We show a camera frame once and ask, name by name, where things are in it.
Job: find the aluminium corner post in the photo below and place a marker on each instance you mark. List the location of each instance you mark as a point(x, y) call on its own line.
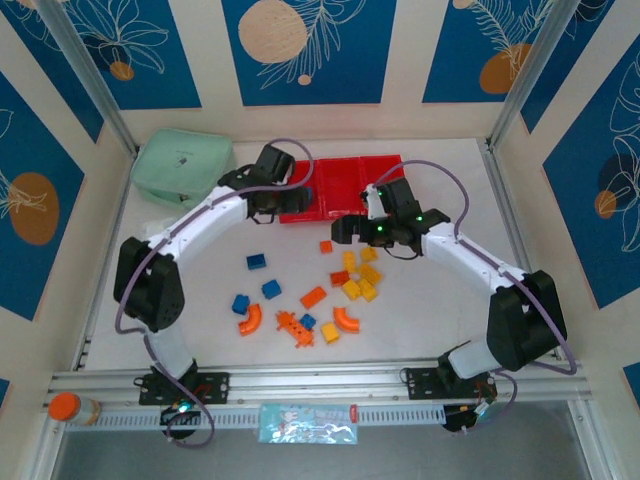
point(530, 70)
point(88, 70)

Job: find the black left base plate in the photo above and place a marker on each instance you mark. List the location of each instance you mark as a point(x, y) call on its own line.
point(215, 387)

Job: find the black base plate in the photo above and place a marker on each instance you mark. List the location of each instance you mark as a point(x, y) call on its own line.
point(422, 382)
point(215, 387)

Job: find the red plastic bin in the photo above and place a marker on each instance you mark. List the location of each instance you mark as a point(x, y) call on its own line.
point(300, 218)
point(340, 185)
point(380, 165)

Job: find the yellow lego brick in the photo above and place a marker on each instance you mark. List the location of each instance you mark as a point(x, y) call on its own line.
point(369, 254)
point(368, 292)
point(348, 260)
point(351, 289)
point(330, 332)
point(370, 273)

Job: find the long orange lego brick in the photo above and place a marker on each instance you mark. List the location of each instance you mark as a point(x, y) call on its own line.
point(313, 297)

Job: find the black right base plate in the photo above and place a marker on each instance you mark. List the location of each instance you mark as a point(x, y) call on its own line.
point(422, 382)

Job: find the controller board with green LED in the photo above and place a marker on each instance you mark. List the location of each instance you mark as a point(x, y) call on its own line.
point(475, 412)
point(179, 407)

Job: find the cartoon print packet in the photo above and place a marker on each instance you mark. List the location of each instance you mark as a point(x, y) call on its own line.
point(307, 424)

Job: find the aluminium side rail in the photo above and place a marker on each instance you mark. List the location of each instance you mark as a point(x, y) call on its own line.
point(107, 240)
point(500, 190)

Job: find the aluminium front rail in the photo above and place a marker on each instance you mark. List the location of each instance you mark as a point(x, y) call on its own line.
point(320, 380)

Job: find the small orange lego brick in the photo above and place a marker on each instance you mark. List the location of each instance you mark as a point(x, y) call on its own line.
point(326, 246)

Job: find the orange curved lego piece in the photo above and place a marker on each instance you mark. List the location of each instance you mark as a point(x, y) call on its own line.
point(251, 321)
point(347, 321)

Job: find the orange spiky lego piece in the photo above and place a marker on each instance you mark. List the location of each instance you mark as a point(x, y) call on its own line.
point(292, 331)

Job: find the blue lego brick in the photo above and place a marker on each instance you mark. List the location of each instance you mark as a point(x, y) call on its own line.
point(307, 321)
point(309, 193)
point(271, 289)
point(256, 261)
point(240, 304)

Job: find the mint green fabric pouch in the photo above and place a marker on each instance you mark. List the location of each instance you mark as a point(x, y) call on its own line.
point(180, 160)

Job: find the jar with orange lid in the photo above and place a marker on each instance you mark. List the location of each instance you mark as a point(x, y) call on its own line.
point(70, 407)

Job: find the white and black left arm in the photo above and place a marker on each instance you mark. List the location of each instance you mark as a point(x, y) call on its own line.
point(200, 220)

